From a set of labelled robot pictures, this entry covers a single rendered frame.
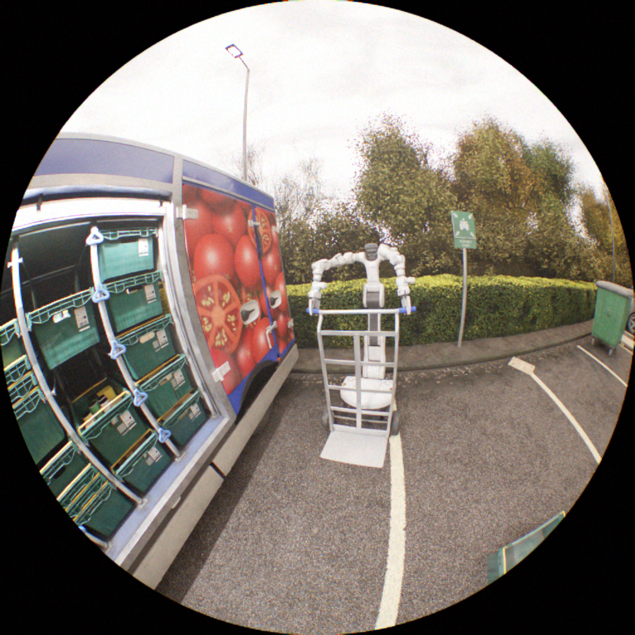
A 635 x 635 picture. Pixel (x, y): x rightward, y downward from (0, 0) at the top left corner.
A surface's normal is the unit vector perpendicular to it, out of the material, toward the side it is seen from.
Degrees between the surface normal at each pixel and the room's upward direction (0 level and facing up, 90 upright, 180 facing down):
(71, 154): 90
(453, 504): 0
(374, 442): 0
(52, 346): 96
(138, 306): 98
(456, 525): 0
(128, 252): 92
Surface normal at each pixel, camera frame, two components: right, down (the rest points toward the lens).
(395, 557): -0.13, -0.95
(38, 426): 0.98, 0.06
